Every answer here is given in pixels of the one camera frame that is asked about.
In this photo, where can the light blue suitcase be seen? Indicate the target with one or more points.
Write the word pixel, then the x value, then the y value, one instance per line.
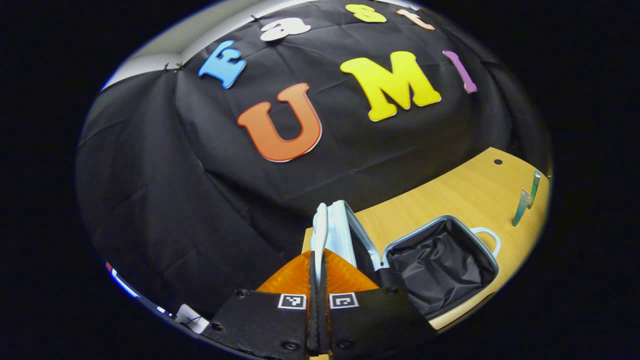
pixel 440 260

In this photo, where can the white and blue cream tube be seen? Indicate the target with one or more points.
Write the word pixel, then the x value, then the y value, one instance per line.
pixel 521 207

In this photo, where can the white paper sheet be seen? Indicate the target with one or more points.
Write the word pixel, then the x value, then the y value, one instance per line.
pixel 192 317

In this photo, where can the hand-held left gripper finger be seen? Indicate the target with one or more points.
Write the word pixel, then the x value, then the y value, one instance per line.
pixel 313 310
pixel 324 310

